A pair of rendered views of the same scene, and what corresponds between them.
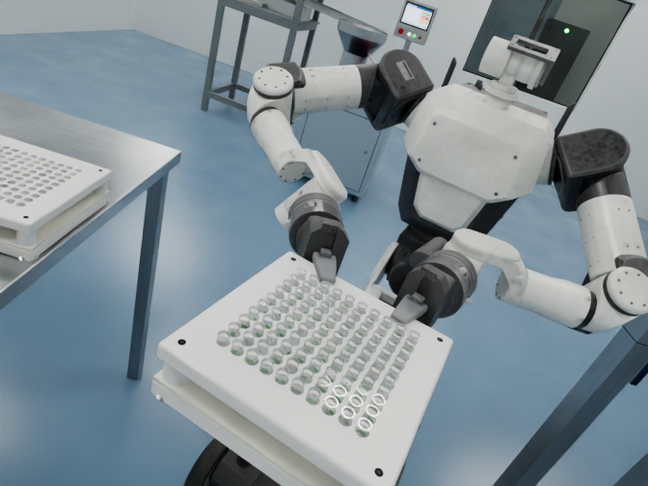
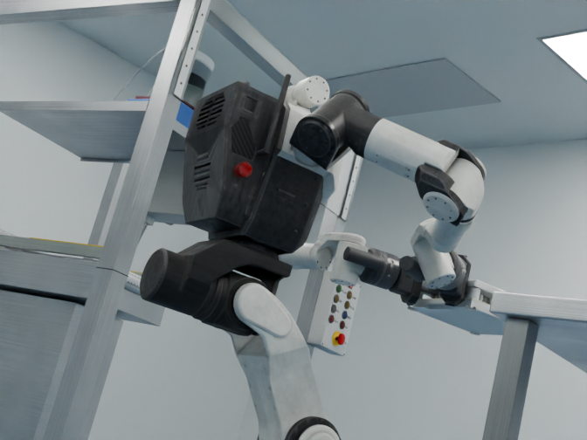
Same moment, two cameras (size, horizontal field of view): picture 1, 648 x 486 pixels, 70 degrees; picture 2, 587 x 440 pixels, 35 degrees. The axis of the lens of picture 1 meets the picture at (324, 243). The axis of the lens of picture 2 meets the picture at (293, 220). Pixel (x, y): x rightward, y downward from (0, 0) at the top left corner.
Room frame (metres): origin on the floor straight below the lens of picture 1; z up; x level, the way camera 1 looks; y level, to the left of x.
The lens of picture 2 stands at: (2.40, 1.18, 0.54)
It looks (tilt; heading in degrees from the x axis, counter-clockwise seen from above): 14 degrees up; 223
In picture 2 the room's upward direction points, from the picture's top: 15 degrees clockwise
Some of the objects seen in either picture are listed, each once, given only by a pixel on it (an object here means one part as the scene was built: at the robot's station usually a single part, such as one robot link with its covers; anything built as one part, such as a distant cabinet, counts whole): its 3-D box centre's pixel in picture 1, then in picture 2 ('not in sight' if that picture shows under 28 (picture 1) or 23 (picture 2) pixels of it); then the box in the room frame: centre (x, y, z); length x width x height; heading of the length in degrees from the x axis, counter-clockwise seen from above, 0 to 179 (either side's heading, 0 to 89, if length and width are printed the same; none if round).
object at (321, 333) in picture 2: not in sight; (334, 313); (-0.07, -0.86, 1.06); 0.17 x 0.06 x 0.26; 8
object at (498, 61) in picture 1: (509, 68); (304, 99); (0.98, -0.23, 1.33); 0.10 x 0.07 x 0.09; 72
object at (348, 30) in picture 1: (364, 57); not in sight; (3.54, 0.16, 0.95); 0.49 x 0.36 x 0.38; 84
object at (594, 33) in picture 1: (541, 39); not in sight; (5.88, -1.55, 1.43); 1.38 x 0.01 x 1.16; 84
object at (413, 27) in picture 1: (405, 50); not in sight; (3.60, -0.10, 1.07); 0.23 x 0.10 x 0.62; 84
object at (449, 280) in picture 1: (430, 295); (396, 274); (0.57, -0.17, 1.04); 0.12 x 0.10 x 0.13; 154
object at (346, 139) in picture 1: (343, 135); not in sight; (3.48, 0.12, 0.38); 0.63 x 0.57 x 0.76; 84
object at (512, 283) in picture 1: (483, 266); (338, 252); (0.69, -0.26, 1.05); 0.13 x 0.07 x 0.09; 88
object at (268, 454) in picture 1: (311, 377); (473, 317); (0.39, -0.04, 1.00); 0.24 x 0.24 x 0.02; 72
